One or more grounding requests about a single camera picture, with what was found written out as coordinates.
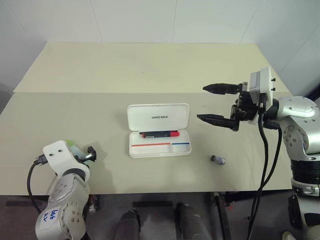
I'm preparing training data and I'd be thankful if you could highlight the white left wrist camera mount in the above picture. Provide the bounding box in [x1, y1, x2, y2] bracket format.
[42, 139, 90, 177]

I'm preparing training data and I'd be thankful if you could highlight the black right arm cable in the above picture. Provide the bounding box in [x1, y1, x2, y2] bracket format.
[246, 96, 269, 240]
[258, 119, 283, 193]

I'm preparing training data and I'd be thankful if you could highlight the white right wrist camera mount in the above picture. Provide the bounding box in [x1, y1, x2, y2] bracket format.
[249, 66, 276, 125]

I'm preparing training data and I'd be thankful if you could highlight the red marker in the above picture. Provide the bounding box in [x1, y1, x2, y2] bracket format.
[138, 130, 181, 139]

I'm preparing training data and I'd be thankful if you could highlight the white open pencil case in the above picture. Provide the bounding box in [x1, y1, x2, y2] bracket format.
[126, 102, 193, 159]

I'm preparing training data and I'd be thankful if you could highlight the black table leg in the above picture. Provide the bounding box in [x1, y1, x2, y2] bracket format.
[210, 191, 235, 240]

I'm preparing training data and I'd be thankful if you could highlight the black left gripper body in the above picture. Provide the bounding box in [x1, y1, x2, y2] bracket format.
[83, 145, 99, 163]

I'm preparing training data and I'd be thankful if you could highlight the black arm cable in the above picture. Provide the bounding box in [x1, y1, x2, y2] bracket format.
[26, 154, 49, 215]
[246, 96, 269, 240]
[258, 119, 283, 193]

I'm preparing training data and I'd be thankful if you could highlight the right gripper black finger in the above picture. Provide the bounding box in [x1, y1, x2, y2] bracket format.
[196, 113, 240, 133]
[202, 82, 239, 96]

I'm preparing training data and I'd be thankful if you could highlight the black strip under table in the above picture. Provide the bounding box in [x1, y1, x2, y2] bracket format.
[132, 201, 174, 209]

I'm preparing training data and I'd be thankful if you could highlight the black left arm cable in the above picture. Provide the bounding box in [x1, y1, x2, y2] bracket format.
[26, 154, 49, 215]

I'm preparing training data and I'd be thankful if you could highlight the dark rounded shape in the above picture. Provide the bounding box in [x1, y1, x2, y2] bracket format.
[117, 209, 141, 240]
[174, 202, 210, 240]

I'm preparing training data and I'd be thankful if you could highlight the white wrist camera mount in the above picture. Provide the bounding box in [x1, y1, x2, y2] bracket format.
[42, 139, 90, 177]
[249, 66, 276, 125]

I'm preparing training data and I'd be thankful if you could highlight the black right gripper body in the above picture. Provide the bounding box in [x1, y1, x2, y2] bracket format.
[230, 81, 261, 123]

